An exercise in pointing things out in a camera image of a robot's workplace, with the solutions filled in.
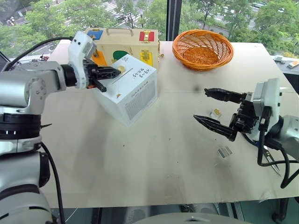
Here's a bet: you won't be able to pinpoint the clear plastic coin case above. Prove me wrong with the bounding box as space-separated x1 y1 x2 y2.
217 145 234 160

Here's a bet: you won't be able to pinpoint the orange wicker basket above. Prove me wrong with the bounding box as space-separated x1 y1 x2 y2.
172 29 235 72

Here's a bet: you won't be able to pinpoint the white cardboard box with slot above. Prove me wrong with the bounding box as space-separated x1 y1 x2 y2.
94 56 158 128

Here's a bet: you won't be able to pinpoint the wooden lock activity box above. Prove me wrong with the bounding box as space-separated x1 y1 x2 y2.
83 27 162 71

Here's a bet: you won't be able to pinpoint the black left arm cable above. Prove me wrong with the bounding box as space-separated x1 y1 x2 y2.
4 37 73 71
40 141 66 224

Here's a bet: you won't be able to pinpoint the dark side table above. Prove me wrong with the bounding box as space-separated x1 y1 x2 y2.
271 54 299 76

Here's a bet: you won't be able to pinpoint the black pointed tweezers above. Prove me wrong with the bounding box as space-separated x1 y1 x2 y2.
263 146 281 177

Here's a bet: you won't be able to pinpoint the dark window frame post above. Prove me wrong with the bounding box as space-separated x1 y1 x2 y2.
166 0 183 42

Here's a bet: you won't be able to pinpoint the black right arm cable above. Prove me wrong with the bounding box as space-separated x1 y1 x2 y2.
256 106 299 189

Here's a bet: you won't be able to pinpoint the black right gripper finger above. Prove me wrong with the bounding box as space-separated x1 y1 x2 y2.
193 114 238 142
204 88 248 104

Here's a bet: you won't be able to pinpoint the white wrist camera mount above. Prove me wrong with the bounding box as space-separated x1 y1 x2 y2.
250 77 285 142
67 30 98 91

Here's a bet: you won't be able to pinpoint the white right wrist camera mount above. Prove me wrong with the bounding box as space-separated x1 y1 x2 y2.
250 77 285 142

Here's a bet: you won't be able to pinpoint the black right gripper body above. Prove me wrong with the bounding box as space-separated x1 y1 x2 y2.
229 92 259 134

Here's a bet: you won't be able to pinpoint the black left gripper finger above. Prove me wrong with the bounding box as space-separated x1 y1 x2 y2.
93 80 107 93
97 66 122 80

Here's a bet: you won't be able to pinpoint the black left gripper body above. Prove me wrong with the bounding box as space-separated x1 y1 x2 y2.
83 59 99 90

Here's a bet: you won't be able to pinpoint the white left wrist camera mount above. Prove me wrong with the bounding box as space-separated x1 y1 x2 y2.
67 30 98 91

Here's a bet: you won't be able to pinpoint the black table leg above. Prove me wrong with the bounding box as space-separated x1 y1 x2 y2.
271 197 288 222

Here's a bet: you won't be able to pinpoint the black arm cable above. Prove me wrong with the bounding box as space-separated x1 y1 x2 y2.
40 141 66 224
4 37 73 71
256 106 299 189

